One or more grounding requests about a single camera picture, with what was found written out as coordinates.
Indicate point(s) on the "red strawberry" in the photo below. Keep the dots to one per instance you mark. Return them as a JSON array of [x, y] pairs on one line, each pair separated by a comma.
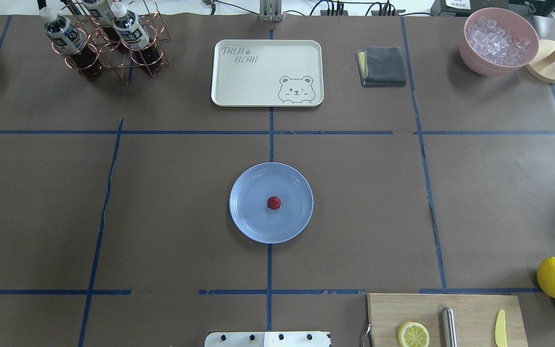
[[274, 202]]

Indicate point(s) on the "blue plastic plate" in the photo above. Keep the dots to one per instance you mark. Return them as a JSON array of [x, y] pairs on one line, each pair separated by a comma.
[[249, 195]]

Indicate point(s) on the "cream bear tray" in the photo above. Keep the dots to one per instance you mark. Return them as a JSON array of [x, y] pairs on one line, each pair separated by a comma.
[[267, 73]]

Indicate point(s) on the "grey folded cloth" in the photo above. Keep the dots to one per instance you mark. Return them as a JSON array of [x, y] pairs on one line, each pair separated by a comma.
[[381, 67]]

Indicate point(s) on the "bottle white cap left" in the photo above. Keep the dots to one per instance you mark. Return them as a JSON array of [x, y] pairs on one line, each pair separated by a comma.
[[131, 29]]

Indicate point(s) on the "bottle white cap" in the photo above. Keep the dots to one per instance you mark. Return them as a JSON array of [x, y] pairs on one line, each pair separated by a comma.
[[71, 43], [102, 15], [131, 29]]

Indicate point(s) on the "lemon half slice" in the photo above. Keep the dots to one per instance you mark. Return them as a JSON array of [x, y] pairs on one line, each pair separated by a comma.
[[413, 334]]

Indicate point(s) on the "steel cylinder black cap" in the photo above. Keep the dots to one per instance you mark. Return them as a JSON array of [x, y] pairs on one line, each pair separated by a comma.
[[449, 327]]

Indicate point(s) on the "bottle white cap right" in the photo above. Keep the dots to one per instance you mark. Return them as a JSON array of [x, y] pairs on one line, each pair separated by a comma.
[[102, 15]]

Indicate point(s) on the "pink bowl with ice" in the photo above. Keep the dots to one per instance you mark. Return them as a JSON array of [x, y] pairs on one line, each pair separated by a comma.
[[496, 41]]

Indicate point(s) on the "bottle white cap bottom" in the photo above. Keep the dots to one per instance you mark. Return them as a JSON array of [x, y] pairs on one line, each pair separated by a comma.
[[71, 43]]

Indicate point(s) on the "yellow plastic knife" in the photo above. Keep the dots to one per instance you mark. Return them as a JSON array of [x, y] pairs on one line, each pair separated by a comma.
[[500, 329]]

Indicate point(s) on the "wooden stand round base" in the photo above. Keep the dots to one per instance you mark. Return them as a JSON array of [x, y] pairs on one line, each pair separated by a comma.
[[552, 60]]

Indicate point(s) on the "aluminium frame post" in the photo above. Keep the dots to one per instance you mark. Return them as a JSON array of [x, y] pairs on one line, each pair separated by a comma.
[[270, 11]]

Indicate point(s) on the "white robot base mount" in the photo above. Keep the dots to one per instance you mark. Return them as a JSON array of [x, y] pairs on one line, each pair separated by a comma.
[[312, 338]]

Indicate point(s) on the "copper wire bottle rack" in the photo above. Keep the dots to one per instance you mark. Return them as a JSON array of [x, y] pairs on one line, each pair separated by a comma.
[[111, 52]]

